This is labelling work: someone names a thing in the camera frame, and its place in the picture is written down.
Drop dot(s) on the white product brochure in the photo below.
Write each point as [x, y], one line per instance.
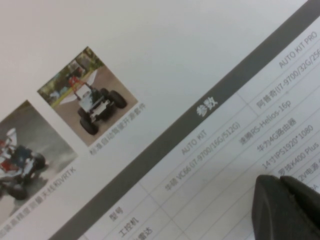
[150, 50]

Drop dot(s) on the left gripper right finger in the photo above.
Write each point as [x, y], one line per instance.
[311, 212]

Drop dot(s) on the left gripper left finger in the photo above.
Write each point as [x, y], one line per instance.
[272, 215]

